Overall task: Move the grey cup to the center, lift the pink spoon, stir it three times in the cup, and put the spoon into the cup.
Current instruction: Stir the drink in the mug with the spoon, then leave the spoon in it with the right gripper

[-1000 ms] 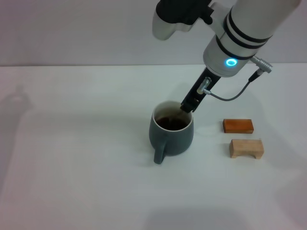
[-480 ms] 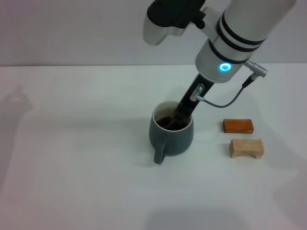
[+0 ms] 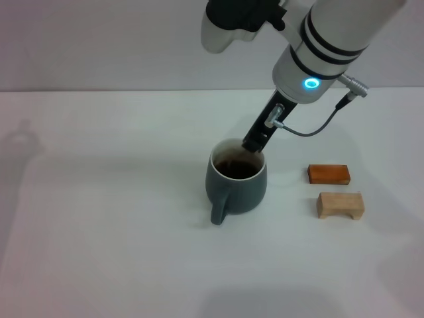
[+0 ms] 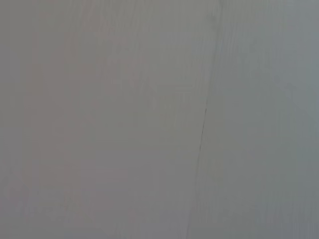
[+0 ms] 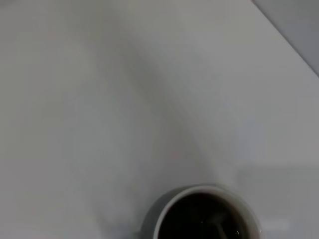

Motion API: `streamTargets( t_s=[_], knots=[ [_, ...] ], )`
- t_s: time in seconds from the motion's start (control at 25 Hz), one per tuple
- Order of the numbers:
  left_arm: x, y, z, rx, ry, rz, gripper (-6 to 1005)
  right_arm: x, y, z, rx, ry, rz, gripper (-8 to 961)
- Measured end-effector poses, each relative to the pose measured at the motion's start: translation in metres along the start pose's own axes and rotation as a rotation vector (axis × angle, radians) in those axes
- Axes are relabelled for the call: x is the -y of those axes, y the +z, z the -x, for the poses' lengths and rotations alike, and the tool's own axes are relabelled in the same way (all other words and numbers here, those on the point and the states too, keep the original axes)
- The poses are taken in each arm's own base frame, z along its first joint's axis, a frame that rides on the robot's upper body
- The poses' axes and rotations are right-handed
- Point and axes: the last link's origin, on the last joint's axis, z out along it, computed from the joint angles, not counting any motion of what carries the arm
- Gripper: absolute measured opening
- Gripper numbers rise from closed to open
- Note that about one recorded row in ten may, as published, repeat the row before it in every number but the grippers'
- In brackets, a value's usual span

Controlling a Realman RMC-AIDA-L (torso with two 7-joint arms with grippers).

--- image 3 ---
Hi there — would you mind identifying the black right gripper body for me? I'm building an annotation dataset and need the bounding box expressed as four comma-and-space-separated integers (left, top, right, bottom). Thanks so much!
244, 89, 299, 146

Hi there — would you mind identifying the orange-brown wooden block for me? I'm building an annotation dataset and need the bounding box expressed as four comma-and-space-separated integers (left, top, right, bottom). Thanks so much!
307, 164, 351, 186

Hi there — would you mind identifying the dark grey-blue coffee mug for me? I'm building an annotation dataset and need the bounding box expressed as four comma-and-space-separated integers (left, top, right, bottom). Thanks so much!
204, 138, 268, 226

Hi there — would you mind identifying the light wooden bridge block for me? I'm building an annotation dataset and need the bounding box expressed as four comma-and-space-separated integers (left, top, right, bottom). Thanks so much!
316, 191, 366, 220

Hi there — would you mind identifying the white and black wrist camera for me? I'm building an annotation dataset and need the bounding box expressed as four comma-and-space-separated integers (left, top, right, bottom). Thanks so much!
200, 0, 288, 55

